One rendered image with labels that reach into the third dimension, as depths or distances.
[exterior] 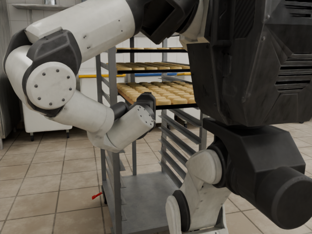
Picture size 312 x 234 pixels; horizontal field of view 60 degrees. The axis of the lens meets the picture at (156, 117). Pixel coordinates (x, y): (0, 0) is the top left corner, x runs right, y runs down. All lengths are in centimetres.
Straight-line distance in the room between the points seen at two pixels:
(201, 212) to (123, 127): 45
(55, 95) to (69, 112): 7
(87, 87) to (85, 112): 274
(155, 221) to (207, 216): 63
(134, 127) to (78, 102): 16
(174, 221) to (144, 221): 61
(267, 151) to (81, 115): 38
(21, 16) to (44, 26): 351
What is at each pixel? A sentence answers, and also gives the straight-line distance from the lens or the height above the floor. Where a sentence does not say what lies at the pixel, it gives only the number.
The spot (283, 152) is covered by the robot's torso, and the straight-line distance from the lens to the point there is 64.
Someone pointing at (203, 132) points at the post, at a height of 65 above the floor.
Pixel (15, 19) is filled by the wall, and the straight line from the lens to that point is 399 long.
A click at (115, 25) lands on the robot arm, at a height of 109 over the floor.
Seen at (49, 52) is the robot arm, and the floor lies 105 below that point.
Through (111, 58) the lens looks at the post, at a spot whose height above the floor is 102.
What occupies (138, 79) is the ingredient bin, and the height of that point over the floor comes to 70.
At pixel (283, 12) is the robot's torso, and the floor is 111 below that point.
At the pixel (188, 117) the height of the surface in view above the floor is 69.
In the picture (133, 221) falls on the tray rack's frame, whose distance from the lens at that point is 158.
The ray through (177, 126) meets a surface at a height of 59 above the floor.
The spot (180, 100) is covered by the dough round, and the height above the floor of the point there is 88.
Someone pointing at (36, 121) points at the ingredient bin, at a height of 25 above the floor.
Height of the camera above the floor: 105
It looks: 14 degrees down
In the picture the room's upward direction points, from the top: straight up
